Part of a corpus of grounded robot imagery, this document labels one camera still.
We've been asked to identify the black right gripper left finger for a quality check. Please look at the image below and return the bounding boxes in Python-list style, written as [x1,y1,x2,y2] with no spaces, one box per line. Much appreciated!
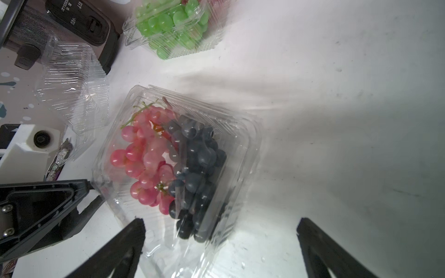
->
[68,218,146,278]

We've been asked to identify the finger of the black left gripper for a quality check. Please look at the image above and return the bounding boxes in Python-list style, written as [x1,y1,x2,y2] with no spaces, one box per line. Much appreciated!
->
[1,180,104,262]

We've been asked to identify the brown snack packet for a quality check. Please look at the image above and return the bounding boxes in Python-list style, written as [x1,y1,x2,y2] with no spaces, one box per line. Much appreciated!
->
[44,139,74,181]

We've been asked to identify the clear clamshell container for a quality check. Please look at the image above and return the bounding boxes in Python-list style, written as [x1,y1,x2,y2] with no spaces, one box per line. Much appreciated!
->
[34,35,110,161]
[122,0,230,60]
[93,85,261,278]

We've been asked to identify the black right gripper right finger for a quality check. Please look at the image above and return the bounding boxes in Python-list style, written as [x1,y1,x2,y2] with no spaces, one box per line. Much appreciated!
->
[296,218,376,278]

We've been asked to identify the green grape bunch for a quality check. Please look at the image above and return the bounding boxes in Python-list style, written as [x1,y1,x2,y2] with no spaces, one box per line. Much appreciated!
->
[134,1,210,60]

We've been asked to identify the silver rice cooker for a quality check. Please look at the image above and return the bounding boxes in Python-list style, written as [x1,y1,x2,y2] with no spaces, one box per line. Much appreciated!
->
[1,0,120,73]

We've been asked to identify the black grape bunch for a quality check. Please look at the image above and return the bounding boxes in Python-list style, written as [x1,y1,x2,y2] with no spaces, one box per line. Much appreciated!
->
[169,115,227,243]

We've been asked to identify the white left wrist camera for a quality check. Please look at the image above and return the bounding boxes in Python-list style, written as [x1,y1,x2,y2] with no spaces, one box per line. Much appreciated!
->
[1,124,61,184]

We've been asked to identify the pink red grape bunch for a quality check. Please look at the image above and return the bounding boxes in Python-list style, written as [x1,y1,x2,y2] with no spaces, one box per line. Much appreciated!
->
[109,101,179,218]

